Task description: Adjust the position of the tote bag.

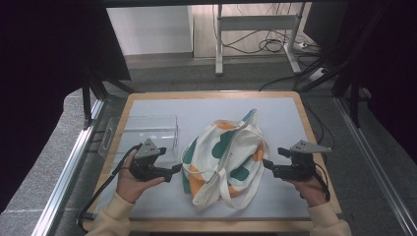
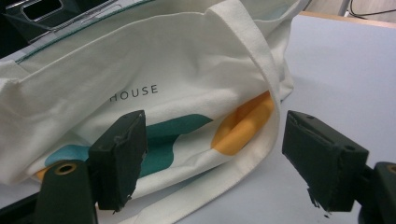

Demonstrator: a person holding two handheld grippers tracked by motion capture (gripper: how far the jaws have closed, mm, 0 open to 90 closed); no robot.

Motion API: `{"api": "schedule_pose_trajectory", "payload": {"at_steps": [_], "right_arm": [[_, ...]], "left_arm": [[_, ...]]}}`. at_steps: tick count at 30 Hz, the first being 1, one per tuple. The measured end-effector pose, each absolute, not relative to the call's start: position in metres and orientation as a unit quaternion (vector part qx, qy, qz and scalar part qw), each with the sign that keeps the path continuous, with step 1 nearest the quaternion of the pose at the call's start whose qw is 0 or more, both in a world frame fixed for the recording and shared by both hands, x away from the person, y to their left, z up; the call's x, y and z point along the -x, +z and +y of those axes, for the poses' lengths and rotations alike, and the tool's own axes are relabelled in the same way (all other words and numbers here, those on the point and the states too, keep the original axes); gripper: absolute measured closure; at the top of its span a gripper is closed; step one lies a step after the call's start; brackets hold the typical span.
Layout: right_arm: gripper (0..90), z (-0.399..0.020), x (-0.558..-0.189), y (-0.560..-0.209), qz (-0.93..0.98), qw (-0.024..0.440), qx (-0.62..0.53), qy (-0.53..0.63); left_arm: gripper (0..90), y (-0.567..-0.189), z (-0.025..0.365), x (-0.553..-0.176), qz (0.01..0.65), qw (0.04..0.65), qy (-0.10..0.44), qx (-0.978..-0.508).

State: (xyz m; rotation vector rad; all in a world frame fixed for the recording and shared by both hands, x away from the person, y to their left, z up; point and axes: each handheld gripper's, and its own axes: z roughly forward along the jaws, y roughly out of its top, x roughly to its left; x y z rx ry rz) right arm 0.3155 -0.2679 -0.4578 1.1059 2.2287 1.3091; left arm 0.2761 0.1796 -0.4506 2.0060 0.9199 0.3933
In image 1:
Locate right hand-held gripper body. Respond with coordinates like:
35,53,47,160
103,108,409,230
272,139,333,182

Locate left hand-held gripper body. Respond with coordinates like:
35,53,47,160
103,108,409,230
128,138,174,183

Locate white green orange tote bag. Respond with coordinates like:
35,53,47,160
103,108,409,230
180,108,270,211

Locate person's left hand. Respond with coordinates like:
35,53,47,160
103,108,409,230
115,149,166,205

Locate person's right hand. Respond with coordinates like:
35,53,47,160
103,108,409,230
284,176,329,208

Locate clear plastic box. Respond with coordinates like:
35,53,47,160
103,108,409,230
97,114,181,170

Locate white table mat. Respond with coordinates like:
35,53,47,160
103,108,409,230
91,96,312,220

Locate wooden table board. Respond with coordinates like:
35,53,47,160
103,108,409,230
82,90,343,233

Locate white power strip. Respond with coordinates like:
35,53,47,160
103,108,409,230
308,66,329,82

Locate black metal stand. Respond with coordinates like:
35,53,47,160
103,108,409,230
330,62,362,130
80,64,136,131

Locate white cabinet panel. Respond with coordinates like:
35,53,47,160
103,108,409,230
105,5,195,57

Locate black curtain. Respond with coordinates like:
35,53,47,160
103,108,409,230
303,0,417,165
0,0,133,214

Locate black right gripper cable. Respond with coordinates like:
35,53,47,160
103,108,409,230
313,162,331,203

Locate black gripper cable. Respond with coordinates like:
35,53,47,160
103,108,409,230
313,162,331,203
76,143,143,232

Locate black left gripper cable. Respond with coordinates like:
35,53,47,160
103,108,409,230
76,143,143,232

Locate black cable beside table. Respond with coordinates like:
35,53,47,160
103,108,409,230
302,97,336,151

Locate aluminium rail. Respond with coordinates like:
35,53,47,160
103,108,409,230
30,97,106,236
333,95,417,236

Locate black floor cable bundle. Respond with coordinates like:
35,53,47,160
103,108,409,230
218,29,323,56

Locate white metal desk frame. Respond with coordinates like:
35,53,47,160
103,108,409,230
213,2,305,78

